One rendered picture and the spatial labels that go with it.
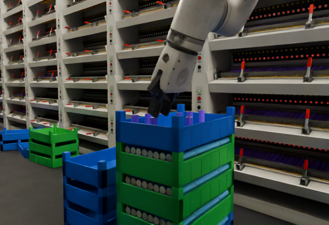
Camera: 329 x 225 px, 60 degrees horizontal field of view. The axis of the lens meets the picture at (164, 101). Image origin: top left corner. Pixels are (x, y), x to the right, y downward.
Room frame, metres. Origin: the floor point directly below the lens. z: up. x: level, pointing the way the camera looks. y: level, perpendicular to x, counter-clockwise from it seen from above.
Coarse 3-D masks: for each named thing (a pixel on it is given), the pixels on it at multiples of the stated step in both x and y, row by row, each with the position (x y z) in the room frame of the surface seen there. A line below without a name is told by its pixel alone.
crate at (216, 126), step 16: (128, 128) 0.70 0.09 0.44; (144, 128) 0.67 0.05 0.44; (160, 128) 0.64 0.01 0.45; (176, 128) 0.62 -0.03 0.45; (192, 128) 0.66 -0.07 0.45; (208, 128) 0.72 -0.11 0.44; (224, 128) 0.79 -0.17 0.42; (144, 144) 0.67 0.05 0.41; (160, 144) 0.64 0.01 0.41; (176, 144) 0.62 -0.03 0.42; (192, 144) 0.66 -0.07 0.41
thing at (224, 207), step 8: (232, 192) 0.84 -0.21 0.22; (224, 200) 0.80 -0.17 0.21; (232, 200) 0.84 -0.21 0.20; (120, 208) 0.72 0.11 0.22; (216, 208) 0.76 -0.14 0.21; (224, 208) 0.80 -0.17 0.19; (232, 208) 0.84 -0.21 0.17; (120, 216) 0.72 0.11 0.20; (128, 216) 0.71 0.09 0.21; (208, 216) 0.72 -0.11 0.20; (216, 216) 0.76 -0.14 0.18; (224, 216) 0.80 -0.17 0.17; (120, 224) 0.72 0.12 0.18; (128, 224) 0.71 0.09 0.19; (136, 224) 0.69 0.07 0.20; (144, 224) 0.67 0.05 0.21; (152, 224) 0.66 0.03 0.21; (176, 224) 0.62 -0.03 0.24; (192, 224) 0.66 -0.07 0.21; (200, 224) 0.69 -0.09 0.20; (208, 224) 0.72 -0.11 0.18; (216, 224) 0.76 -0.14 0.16
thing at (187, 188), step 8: (216, 168) 0.79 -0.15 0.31; (224, 168) 0.81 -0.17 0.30; (128, 176) 0.73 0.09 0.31; (208, 176) 0.74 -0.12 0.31; (216, 176) 0.80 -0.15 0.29; (136, 184) 0.71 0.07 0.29; (144, 184) 0.69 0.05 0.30; (152, 184) 0.67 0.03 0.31; (160, 184) 0.67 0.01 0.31; (192, 184) 0.68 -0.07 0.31; (200, 184) 0.72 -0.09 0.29; (160, 192) 0.66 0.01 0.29; (168, 192) 0.64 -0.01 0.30; (184, 192) 0.64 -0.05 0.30
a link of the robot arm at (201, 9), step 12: (180, 0) 0.62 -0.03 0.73; (192, 0) 0.59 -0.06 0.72; (204, 0) 0.59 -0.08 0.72; (216, 0) 0.60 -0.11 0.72; (180, 12) 0.61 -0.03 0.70; (192, 12) 0.59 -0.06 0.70; (204, 12) 0.59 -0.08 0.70; (216, 12) 0.61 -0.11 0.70; (180, 24) 0.61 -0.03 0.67; (192, 24) 0.60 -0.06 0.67; (204, 24) 0.60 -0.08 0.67; (216, 24) 0.62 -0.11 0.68; (192, 36) 0.61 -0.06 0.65; (204, 36) 0.62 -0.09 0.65
